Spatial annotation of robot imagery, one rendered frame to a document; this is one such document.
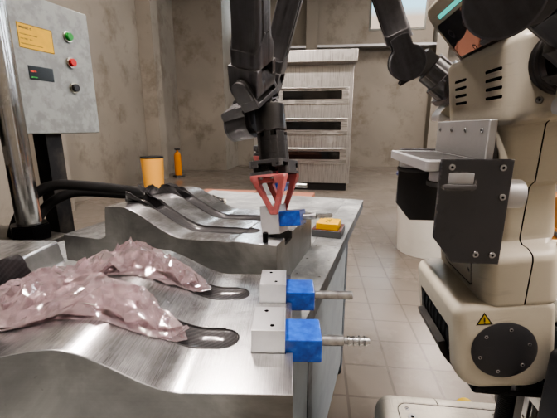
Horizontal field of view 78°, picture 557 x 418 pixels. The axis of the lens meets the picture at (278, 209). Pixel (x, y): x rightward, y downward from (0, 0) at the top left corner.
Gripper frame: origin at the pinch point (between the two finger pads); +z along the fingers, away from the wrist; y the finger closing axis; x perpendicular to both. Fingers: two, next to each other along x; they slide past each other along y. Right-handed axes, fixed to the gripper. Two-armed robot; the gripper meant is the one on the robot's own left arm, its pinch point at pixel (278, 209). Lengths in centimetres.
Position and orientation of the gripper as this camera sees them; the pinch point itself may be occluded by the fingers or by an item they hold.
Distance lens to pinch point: 65.4
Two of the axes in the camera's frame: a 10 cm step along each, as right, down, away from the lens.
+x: 9.4, -0.7, -3.3
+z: 0.9, 9.9, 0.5
